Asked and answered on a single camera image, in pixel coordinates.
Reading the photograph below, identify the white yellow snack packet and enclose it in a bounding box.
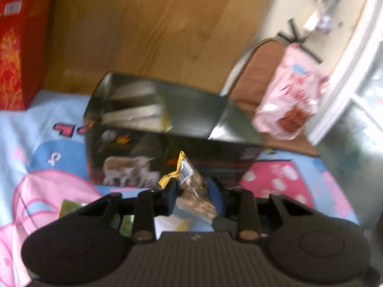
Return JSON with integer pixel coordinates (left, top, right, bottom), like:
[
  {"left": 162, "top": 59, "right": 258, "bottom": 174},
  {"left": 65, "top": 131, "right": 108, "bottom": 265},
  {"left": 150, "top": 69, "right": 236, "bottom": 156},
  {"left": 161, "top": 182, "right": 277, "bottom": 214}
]
[{"left": 154, "top": 215, "right": 192, "bottom": 241}]

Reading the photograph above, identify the black sheep print box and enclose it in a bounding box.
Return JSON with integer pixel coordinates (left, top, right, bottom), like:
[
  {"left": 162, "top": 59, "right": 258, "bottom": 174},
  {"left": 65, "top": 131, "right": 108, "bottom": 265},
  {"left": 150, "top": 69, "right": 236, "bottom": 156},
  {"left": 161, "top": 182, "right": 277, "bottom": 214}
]
[{"left": 84, "top": 72, "right": 265, "bottom": 189}]

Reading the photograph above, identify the long black tape strip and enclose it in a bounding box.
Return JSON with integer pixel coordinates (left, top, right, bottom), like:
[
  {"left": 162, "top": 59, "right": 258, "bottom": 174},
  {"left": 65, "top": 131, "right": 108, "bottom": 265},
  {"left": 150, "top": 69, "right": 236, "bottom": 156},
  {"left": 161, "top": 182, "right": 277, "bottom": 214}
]
[{"left": 277, "top": 31, "right": 323, "bottom": 64}]

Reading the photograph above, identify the wooden headboard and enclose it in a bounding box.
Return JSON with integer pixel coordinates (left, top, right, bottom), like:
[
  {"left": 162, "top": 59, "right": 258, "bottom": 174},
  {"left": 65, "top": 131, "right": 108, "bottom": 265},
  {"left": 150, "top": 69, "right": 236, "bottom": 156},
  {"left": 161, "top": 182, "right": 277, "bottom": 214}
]
[{"left": 44, "top": 0, "right": 282, "bottom": 97}]

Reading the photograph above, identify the green snack packet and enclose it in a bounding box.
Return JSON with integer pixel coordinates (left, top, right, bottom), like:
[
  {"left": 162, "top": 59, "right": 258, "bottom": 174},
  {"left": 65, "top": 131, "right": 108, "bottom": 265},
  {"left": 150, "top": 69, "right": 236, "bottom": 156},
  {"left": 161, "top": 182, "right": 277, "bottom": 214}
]
[
  {"left": 58, "top": 199, "right": 88, "bottom": 219},
  {"left": 119, "top": 215, "right": 135, "bottom": 237}
]

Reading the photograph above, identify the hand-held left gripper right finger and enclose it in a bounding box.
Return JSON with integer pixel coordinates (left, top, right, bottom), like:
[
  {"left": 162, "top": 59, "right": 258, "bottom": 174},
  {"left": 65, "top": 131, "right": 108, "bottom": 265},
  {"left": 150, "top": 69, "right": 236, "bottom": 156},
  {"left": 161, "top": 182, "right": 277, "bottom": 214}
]
[{"left": 208, "top": 177, "right": 318, "bottom": 243}]

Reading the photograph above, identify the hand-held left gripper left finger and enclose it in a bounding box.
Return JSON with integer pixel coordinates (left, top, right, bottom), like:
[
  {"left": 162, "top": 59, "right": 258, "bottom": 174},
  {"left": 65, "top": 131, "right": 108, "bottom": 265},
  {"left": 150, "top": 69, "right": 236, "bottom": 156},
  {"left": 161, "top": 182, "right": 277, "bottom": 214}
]
[{"left": 64, "top": 182, "right": 180, "bottom": 243}]

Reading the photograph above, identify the white window frame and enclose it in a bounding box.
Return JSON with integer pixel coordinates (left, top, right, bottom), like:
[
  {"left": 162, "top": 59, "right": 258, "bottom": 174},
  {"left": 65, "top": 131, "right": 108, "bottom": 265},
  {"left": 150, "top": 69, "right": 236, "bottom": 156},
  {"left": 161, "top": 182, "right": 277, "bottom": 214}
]
[{"left": 308, "top": 0, "right": 383, "bottom": 147}]

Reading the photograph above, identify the brown seat cushion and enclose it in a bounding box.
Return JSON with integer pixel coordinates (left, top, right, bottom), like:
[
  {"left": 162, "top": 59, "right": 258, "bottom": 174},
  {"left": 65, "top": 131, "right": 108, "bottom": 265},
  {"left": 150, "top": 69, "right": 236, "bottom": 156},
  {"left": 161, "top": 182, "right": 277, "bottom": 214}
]
[{"left": 223, "top": 37, "right": 321, "bottom": 158}]

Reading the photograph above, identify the pink snack bag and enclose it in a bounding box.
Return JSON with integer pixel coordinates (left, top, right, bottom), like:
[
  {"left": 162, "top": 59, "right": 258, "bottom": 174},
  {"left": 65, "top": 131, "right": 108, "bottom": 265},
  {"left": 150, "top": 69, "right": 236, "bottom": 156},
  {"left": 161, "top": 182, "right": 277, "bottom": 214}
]
[{"left": 251, "top": 43, "right": 330, "bottom": 141}]

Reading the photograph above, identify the red gift bag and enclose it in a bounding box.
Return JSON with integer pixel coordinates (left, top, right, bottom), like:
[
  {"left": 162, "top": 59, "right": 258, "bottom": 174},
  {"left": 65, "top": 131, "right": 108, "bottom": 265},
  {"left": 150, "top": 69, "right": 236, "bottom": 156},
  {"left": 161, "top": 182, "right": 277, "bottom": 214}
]
[{"left": 0, "top": 0, "right": 56, "bottom": 112}]

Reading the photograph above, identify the clear yellow nut packet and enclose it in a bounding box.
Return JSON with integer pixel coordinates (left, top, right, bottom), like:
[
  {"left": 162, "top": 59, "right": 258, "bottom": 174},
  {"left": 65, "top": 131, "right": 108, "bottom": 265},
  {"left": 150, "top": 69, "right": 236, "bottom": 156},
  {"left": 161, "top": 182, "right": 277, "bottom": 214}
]
[{"left": 158, "top": 151, "right": 219, "bottom": 225}]

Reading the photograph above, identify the short black tape strip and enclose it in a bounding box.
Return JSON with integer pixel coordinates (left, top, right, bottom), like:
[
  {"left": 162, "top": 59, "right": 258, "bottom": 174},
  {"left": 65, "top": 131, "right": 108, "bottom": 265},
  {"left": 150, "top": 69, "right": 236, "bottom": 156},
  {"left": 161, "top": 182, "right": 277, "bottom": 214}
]
[{"left": 287, "top": 18, "right": 301, "bottom": 41}]

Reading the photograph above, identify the cartoon pig printed bedsheet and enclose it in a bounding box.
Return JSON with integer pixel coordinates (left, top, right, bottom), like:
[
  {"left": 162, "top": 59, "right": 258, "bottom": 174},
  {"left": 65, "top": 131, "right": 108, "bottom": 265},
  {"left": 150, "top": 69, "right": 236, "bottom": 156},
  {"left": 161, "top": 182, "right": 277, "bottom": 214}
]
[{"left": 0, "top": 90, "right": 363, "bottom": 287}]

